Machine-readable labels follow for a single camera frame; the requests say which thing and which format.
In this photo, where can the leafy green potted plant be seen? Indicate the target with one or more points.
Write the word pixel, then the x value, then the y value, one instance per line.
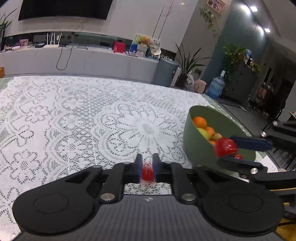
pixel 233 55

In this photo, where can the grey drawer cabinet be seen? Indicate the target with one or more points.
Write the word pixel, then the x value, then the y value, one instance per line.
pixel 240 84

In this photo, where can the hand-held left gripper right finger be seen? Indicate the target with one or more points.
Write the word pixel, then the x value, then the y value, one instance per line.
pixel 156 169

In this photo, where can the blue water jug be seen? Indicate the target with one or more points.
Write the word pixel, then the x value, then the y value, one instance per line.
pixel 215 87

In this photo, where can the pink space heater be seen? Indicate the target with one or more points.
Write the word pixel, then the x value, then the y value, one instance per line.
pixel 200 86

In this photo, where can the pink photo card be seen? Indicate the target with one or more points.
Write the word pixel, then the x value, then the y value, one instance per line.
pixel 23 42

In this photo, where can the orange cardboard box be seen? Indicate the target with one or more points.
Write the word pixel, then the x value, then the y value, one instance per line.
pixel 1 72

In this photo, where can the orange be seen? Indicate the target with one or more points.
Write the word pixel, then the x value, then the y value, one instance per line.
pixel 212 143
pixel 200 122
pixel 210 131

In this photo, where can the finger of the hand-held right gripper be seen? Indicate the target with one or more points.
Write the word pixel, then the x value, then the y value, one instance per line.
pixel 240 164
pixel 252 143

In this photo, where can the blue carton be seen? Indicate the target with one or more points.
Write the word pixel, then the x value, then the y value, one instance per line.
pixel 133 49

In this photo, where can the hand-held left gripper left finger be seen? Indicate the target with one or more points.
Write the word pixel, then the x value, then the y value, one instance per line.
pixel 138 169

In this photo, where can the white marble media console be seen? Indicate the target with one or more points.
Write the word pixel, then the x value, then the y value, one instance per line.
pixel 104 64

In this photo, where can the white wifi router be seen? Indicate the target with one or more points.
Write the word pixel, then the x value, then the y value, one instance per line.
pixel 52 45

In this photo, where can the framed wall picture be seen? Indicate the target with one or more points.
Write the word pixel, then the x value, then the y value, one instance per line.
pixel 216 5

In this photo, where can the hanging vine plant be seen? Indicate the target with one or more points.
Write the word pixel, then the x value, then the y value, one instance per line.
pixel 209 18

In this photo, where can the small brown kiwi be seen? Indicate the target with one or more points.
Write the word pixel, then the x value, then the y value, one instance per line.
pixel 216 137

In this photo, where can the black wall television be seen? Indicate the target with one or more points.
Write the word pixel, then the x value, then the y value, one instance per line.
pixel 64 9

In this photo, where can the yellow-green pear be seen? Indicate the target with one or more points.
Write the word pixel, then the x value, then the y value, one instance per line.
pixel 203 134

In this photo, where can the white lace tablecloth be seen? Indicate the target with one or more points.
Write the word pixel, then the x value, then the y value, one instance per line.
pixel 81 120

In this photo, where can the brown teddy bear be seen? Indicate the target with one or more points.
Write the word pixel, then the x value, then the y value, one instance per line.
pixel 145 39

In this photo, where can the grey pedal trash bin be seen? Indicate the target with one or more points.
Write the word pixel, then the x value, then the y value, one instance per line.
pixel 164 73

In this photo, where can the red box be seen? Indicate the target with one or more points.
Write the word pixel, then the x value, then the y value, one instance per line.
pixel 118 47

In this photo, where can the white patterned hat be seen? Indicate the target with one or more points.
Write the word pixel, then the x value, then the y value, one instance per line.
pixel 156 50

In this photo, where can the green strainer bowl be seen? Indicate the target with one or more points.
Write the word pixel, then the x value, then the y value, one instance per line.
pixel 196 148

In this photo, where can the dark shelf clutter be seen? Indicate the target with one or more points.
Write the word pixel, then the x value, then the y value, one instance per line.
pixel 270 97

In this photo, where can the white plastic bag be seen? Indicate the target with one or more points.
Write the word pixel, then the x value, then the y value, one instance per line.
pixel 189 81

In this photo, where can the white paper sheet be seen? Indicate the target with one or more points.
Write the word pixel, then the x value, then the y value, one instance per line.
pixel 266 162

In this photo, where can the group of bottles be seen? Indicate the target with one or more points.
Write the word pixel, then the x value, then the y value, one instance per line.
pixel 251 60

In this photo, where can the long-leaf potted plant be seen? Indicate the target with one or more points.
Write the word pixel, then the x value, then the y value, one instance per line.
pixel 185 67

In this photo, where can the potted plant in glass vase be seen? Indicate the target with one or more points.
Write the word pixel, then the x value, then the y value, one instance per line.
pixel 3 25

